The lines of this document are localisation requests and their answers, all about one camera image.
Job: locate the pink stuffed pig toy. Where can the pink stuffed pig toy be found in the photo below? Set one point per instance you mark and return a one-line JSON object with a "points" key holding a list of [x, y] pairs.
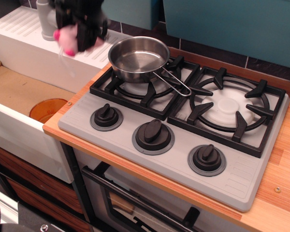
{"points": [[66, 38]]}

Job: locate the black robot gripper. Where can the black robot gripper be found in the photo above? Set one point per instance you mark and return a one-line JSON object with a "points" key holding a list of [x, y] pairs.
{"points": [[86, 13]]}

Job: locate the grey toy faucet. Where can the grey toy faucet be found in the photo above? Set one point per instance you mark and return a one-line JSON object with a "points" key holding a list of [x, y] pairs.
{"points": [[47, 17]]}

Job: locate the stainless steel pan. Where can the stainless steel pan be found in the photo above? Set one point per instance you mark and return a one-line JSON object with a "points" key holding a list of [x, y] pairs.
{"points": [[142, 59]]}

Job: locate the wooden drawer fronts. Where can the wooden drawer fronts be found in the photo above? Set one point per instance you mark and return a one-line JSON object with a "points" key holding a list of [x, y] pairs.
{"points": [[44, 194]]}

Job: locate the black right stove knob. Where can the black right stove knob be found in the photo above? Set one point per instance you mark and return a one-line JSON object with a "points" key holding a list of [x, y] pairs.
{"points": [[207, 160]]}

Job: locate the black left burner grate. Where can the black left burner grate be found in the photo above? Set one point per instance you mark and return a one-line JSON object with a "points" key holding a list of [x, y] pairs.
{"points": [[157, 98]]}

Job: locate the black left stove knob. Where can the black left stove knob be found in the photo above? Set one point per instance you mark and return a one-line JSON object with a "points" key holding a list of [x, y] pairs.
{"points": [[106, 118]]}

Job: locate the black right burner grate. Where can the black right burner grate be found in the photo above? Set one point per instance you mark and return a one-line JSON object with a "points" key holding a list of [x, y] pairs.
{"points": [[236, 112]]}

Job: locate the oven door with black handle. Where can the oven door with black handle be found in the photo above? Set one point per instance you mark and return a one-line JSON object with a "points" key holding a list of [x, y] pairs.
{"points": [[132, 205]]}

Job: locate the black stove knob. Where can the black stove knob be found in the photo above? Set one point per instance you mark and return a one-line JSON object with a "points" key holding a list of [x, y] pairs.
{"points": [[207, 160], [106, 118], [153, 138]]}

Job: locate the black middle stove knob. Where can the black middle stove knob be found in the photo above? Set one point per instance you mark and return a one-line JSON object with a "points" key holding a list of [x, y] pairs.
{"points": [[153, 138]]}

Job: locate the black burner grate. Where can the black burner grate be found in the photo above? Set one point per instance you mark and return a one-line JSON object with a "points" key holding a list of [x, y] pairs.
{"points": [[236, 112], [157, 98]]}

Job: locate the grey toy stove top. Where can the grey toy stove top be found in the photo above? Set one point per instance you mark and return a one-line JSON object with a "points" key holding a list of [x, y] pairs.
{"points": [[236, 186]]}

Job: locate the white toy sink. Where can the white toy sink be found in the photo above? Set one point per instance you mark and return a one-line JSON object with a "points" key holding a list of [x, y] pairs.
{"points": [[31, 71]]}

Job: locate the orange plastic plate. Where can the orange plastic plate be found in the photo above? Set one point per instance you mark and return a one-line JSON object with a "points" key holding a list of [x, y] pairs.
{"points": [[44, 110]]}

